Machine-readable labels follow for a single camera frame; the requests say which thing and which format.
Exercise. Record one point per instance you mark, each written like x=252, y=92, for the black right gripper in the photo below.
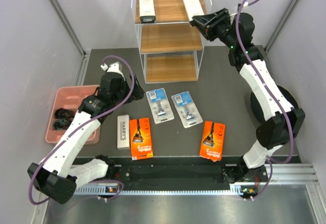
x=207, y=21

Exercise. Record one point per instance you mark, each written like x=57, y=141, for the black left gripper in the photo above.
x=138, y=92

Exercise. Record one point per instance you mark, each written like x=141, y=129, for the white Harry's logo box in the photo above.
x=123, y=140

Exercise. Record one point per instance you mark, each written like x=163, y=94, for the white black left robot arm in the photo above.
x=55, y=176

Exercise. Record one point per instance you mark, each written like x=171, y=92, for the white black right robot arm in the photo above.
x=273, y=106

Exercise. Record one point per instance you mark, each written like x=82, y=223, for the left blue Gillette blister pack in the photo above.
x=159, y=105

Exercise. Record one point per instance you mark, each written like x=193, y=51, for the blue gillette blister pack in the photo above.
x=159, y=105
x=186, y=109

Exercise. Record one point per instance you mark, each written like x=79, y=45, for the left orange Gillette Fusion box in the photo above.
x=140, y=139

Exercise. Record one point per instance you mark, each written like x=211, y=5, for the orange gillette fusion box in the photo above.
x=140, y=139
x=211, y=146

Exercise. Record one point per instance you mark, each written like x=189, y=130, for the right blue Gillette blister pack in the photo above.
x=186, y=109

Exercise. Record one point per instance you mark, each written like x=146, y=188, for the pink compartment tray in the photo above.
x=68, y=98

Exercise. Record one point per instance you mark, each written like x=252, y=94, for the right orange Gillette Fusion box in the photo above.
x=211, y=146

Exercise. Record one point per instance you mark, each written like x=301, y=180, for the black and beige bucket hat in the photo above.
x=257, y=110

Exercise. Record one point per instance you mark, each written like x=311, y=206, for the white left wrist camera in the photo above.
x=113, y=67

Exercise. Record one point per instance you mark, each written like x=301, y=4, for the white wire wooden shelf unit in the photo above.
x=170, y=49

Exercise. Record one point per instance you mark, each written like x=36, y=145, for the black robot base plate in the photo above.
x=161, y=170

